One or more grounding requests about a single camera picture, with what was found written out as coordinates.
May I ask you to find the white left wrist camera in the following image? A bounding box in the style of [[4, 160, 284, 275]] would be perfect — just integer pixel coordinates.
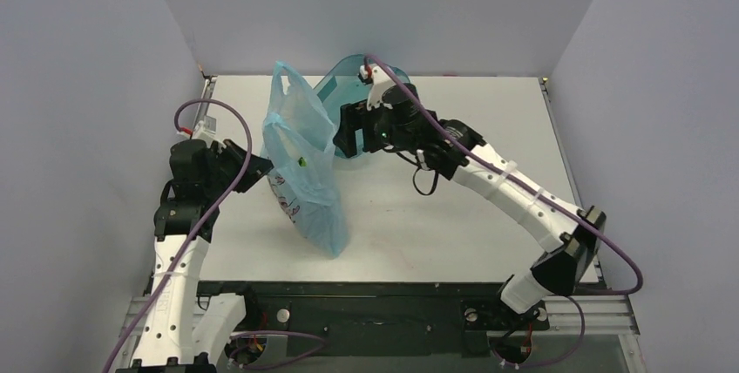
[[191, 116, 219, 145]]

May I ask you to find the light blue plastic bag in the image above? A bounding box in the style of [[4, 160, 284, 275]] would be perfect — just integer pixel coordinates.
[[261, 61, 349, 259]]

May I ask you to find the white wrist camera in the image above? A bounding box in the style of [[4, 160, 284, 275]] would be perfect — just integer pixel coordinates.
[[191, 116, 219, 145], [358, 64, 396, 111]]

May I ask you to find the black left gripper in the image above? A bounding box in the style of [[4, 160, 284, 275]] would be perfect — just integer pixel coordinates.
[[204, 139, 275, 199]]

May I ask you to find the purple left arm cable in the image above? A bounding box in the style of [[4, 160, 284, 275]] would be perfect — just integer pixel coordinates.
[[100, 98, 328, 373]]

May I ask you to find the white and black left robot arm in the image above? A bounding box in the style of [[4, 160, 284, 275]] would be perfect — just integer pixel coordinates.
[[123, 139, 273, 372]]

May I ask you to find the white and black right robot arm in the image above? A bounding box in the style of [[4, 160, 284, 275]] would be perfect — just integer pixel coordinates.
[[334, 83, 606, 327]]

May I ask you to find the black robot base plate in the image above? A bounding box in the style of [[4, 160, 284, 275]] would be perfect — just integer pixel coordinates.
[[196, 281, 550, 356]]

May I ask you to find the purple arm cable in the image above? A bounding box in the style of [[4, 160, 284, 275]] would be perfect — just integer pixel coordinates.
[[100, 98, 328, 373], [363, 53, 645, 370]]

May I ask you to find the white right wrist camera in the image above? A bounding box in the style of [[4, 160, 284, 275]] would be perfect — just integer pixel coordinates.
[[358, 64, 396, 111]]

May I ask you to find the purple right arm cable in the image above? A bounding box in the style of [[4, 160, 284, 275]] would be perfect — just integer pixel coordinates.
[[363, 53, 645, 370]]

